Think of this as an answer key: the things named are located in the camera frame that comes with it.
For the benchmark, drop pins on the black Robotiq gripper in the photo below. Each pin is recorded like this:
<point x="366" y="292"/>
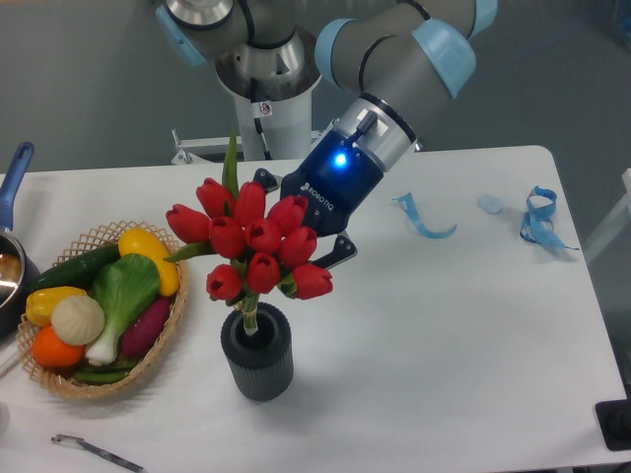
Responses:
<point x="335" y="178"/>

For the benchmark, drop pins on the red tulip bouquet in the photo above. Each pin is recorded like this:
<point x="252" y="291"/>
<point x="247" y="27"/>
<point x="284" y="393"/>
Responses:
<point x="264" y="249"/>

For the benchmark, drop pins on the dark grey ribbed vase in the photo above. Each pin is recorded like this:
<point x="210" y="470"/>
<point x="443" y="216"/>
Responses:
<point x="262" y="363"/>

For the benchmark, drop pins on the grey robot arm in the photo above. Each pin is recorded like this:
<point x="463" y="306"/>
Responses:
<point x="347" y="103"/>

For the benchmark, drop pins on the curled blue ribbon strip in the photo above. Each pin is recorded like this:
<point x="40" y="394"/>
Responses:
<point x="408" y="205"/>

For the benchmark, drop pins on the yellow squash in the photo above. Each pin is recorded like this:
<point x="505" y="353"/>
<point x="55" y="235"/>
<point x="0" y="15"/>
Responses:
<point x="145" y="243"/>

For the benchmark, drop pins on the small light blue cap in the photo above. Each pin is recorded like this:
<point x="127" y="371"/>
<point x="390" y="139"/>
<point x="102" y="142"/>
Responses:
<point x="490" y="204"/>

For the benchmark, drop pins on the green bok choy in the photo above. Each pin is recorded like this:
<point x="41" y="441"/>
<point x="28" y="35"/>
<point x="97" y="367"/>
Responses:
<point x="123" y="289"/>

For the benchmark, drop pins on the purple sweet potato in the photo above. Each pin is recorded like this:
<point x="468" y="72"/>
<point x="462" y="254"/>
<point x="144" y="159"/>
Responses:
<point x="140" y="337"/>

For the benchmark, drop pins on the woven wicker basket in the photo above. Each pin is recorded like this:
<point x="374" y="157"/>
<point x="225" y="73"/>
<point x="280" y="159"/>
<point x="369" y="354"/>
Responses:
<point x="58" y="381"/>

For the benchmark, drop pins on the knotted blue ribbon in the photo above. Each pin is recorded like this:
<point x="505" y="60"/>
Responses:
<point x="537" y="227"/>

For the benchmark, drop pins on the green cucumber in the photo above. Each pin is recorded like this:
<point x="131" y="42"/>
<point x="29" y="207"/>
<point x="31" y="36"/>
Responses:
<point x="79" y="271"/>

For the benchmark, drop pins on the cream steamed bun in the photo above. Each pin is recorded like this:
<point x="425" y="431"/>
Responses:
<point x="78" y="320"/>

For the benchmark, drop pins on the green pea pod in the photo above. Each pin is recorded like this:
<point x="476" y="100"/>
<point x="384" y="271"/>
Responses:
<point x="103" y="375"/>

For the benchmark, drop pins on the yellow bell pepper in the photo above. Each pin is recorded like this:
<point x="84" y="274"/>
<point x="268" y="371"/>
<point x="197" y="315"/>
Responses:
<point x="41" y="303"/>

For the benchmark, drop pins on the orange fruit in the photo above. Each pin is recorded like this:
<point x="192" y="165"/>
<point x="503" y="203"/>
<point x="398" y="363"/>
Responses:
<point x="52" y="352"/>

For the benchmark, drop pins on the white object right edge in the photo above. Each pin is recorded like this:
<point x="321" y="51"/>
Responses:
<point x="614" y="222"/>

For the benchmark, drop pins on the grey pen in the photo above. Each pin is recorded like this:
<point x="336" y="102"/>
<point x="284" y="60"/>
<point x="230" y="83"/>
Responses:
<point x="80" y="443"/>

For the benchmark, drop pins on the black device at edge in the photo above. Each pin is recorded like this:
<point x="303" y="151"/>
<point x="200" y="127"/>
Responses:
<point x="614" y="421"/>

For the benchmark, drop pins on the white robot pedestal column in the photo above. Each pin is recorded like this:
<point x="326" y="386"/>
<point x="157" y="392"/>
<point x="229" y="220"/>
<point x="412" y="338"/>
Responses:
<point x="276" y="130"/>

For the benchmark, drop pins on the blue handled saucepan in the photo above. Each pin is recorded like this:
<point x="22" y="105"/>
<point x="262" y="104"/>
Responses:
<point x="18" y="272"/>

